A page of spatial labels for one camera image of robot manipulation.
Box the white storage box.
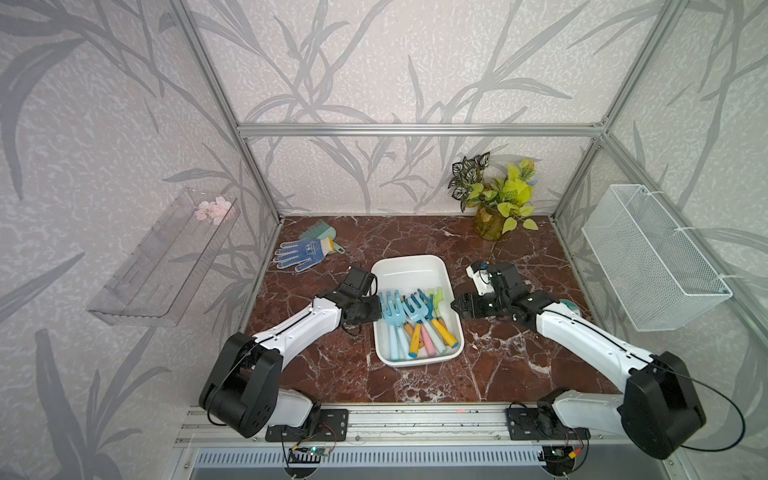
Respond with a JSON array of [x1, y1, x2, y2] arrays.
[[371, 255, 465, 368]]

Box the blue rake pink handle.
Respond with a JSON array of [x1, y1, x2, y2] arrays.
[[414, 321, 437, 357]]

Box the teal rake white handle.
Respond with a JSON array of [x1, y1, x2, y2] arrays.
[[417, 289, 447, 356]]

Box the light blue hand rake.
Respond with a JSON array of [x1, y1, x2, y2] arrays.
[[379, 291, 402, 362]]

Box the teal rake light handle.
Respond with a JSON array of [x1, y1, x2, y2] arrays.
[[387, 290, 411, 360]]

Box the blue rake yellow handle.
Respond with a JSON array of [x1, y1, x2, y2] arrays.
[[403, 294, 427, 358]]

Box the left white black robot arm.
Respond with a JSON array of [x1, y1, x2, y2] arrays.
[[199, 291, 382, 438]]

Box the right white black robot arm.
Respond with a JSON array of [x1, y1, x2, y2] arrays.
[[451, 287, 706, 460]]

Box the blue white work glove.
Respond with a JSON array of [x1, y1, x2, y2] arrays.
[[272, 237, 337, 273]]

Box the green potted plant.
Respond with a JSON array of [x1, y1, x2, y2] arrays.
[[462, 158, 539, 242]]

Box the dark patterned leaf plant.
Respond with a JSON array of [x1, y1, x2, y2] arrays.
[[448, 152, 490, 212]]

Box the pink artificial flowers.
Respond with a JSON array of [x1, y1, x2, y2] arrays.
[[194, 196, 233, 225]]

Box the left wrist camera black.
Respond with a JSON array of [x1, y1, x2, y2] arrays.
[[338, 266, 376, 298]]

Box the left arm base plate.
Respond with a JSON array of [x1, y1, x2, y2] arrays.
[[265, 408, 350, 443]]

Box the aluminium front rail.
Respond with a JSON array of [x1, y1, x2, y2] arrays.
[[173, 403, 685, 448]]

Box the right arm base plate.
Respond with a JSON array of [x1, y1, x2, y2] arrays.
[[505, 402, 591, 445]]

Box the white wire mesh basket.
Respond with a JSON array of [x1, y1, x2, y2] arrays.
[[582, 184, 733, 332]]

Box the clear acrylic wall shelf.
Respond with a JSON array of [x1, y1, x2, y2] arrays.
[[86, 187, 240, 327]]

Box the aluminium frame crossbar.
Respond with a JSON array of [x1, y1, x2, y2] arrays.
[[237, 123, 603, 138]]

